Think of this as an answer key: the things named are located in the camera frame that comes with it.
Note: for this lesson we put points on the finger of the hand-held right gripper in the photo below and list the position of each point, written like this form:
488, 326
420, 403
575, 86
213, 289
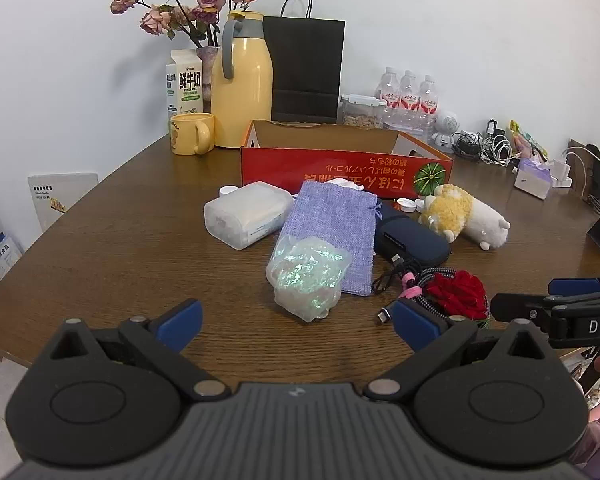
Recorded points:
520, 307
575, 286

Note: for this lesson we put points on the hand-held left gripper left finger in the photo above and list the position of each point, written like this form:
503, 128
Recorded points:
182, 322

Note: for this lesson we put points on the small black device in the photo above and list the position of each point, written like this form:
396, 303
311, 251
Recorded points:
495, 126

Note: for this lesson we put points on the red cardboard box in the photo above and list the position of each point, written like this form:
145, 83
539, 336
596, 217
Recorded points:
290, 165

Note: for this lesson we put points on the navy zip case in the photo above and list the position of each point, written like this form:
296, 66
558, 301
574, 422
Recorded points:
410, 240

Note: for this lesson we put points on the white robot toy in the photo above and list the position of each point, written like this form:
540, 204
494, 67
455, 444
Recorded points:
447, 125

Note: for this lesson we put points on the yellow mug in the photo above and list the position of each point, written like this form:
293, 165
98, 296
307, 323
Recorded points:
182, 135

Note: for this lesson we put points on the colourful snack packet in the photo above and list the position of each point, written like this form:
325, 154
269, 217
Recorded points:
527, 137

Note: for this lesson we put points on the red fabric rose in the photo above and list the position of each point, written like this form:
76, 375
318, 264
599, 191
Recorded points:
457, 292

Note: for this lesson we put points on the white sign board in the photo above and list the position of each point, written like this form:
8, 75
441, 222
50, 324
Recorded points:
62, 200

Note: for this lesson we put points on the pink glass vase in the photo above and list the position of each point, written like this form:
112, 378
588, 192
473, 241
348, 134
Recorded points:
207, 75

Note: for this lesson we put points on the translucent cotton swab box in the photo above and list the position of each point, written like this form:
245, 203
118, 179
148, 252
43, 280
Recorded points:
240, 215

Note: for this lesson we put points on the white milk carton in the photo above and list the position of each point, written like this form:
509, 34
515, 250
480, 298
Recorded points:
184, 85

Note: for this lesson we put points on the clear water bottle red label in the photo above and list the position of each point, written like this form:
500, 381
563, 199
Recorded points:
428, 100
409, 92
389, 87

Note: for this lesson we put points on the clear container of nuts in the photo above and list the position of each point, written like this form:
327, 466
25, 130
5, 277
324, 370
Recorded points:
362, 120

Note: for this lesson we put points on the purple burlap pouch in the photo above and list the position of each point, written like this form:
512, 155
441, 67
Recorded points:
330, 220

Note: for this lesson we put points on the purple tissue pack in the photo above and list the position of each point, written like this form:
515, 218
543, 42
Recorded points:
532, 180

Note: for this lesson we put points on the iridescent plastic bag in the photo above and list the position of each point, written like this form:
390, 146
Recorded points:
305, 275

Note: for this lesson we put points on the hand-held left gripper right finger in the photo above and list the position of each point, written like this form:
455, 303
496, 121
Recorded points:
415, 327

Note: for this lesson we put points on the yellow thermos jug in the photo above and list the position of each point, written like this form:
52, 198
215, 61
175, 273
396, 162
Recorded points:
242, 95

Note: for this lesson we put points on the white charger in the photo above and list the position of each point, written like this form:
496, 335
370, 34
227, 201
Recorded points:
561, 172

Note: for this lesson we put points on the brown cardboard piece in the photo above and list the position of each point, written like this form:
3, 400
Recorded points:
582, 160

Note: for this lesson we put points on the yellow and white plush toy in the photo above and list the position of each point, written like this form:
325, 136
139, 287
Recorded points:
460, 210

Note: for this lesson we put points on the black paper bag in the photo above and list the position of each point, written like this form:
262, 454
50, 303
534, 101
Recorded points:
305, 60

